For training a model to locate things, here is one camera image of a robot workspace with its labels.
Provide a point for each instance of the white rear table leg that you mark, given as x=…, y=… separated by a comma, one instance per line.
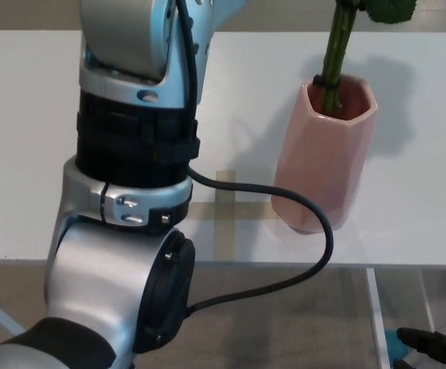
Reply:
x=427, y=296

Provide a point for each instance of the pink artificial rose bouquet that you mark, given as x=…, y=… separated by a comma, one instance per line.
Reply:
x=336, y=57

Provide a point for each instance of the short beige tape strip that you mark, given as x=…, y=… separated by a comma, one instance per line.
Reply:
x=246, y=211

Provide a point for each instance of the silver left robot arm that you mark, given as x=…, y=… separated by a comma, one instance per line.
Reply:
x=92, y=288

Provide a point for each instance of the white table leg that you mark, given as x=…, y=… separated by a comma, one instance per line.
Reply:
x=375, y=315
x=427, y=296

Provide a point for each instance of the long beige tape strip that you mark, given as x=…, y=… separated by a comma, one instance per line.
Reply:
x=225, y=238

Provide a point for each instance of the pink faceted ceramic vase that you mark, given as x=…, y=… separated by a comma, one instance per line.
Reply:
x=315, y=173

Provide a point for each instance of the teal floor object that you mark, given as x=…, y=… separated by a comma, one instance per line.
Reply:
x=395, y=344

